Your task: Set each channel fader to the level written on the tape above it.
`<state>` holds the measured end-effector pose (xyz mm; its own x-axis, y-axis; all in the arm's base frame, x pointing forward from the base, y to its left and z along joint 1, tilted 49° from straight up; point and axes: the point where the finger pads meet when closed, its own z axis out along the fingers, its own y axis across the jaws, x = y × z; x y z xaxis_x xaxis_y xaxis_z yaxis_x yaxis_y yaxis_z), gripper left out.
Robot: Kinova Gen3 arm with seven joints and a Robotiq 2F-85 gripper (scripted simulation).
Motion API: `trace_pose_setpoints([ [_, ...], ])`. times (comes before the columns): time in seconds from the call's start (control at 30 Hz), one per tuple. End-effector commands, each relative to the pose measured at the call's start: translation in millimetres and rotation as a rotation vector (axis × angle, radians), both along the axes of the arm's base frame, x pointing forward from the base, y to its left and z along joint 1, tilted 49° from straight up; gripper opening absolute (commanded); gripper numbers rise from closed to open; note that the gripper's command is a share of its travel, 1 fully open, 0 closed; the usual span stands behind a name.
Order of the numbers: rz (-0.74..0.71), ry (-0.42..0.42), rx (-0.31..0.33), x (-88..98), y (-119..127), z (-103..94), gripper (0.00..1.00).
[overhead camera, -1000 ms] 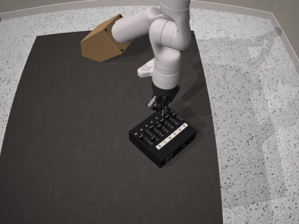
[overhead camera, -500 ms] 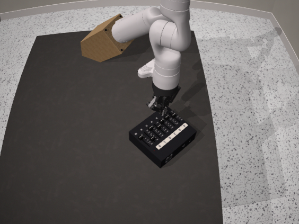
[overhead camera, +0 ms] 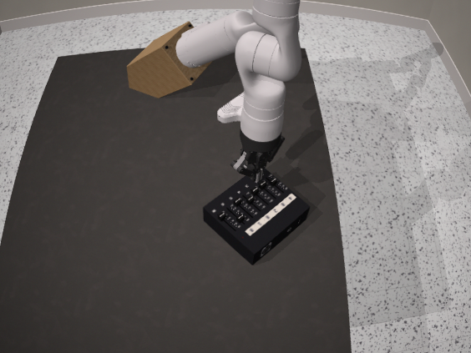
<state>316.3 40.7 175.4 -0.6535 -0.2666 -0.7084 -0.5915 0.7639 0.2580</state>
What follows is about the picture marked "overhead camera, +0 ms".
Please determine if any black lighting desk with faders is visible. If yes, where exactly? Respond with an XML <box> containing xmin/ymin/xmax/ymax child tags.
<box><xmin>203</xmin><ymin>169</ymin><xmax>310</xmax><ymax>265</ymax></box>

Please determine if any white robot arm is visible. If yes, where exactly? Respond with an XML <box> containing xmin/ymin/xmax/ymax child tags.
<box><xmin>176</xmin><ymin>0</ymin><xmax>301</xmax><ymax>142</ymax></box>

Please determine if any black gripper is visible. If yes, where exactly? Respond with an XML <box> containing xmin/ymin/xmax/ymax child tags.
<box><xmin>230</xmin><ymin>129</ymin><xmax>285</xmax><ymax>183</ymax></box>

